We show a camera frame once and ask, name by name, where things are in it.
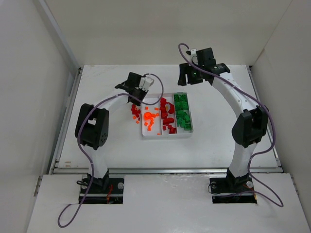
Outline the orange dome lego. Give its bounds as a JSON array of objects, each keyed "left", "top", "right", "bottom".
[{"left": 143, "top": 112, "right": 153, "bottom": 121}]

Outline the red flower print lego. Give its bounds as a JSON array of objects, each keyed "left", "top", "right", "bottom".
[{"left": 160, "top": 98, "right": 175, "bottom": 119}]

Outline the red arch lego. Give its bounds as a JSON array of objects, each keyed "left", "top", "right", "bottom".
[{"left": 163, "top": 117, "right": 175, "bottom": 125}]

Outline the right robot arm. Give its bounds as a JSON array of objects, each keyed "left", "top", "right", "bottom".
[{"left": 178, "top": 48, "right": 268, "bottom": 194}]

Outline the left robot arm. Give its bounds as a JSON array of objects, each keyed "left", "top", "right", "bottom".
[{"left": 75, "top": 72, "right": 154, "bottom": 191}]

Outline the red lego pile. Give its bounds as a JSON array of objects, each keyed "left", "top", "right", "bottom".
[{"left": 131, "top": 104, "right": 141, "bottom": 124}]

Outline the orange lego pile in tray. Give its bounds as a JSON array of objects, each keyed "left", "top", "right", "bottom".
[{"left": 142, "top": 106, "right": 161, "bottom": 135}]

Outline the white three-compartment tray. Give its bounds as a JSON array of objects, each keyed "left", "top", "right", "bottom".
[{"left": 140, "top": 92, "right": 193, "bottom": 139}]

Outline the green lego pile in tray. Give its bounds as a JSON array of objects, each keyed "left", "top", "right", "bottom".
[{"left": 173, "top": 92, "right": 193, "bottom": 134}]

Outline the red square lego in tray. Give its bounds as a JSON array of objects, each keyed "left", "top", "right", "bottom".
[{"left": 168, "top": 125, "right": 176, "bottom": 134}]

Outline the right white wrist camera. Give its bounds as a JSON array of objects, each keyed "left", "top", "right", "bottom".
[{"left": 186, "top": 49, "right": 197, "bottom": 57}]

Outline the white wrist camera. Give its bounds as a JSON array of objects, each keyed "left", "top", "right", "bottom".
[
  {"left": 138, "top": 76, "right": 154, "bottom": 90},
  {"left": 186, "top": 49, "right": 197, "bottom": 57}
]

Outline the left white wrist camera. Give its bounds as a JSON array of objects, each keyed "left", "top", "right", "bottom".
[{"left": 138, "top": 76, "right": 154, "bottom": 90}]

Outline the aluminium rail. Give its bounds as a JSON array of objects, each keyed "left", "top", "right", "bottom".
[{"left": 49, "top": 166, "right": 283, "bottom": 174}]

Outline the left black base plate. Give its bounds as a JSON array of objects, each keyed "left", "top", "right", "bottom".
[{"left": 83, "top": 177, "right": 124, "bottom": 204}]

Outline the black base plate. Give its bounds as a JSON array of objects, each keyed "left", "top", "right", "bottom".
[
  {"left": 83, "top": 177, "right": 124, "bottom": 204},
  {"left": 208, "top": 177, "right": 257, "bottom": 204}
]

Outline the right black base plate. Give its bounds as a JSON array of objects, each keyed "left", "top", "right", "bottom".
[{"left": 208, "top": 177, "right": 257, "bottom": 204}]

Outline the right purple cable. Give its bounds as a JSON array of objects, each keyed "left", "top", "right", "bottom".
[{"left": 178, "top": 43, "right": 284, "bottom": 207}]

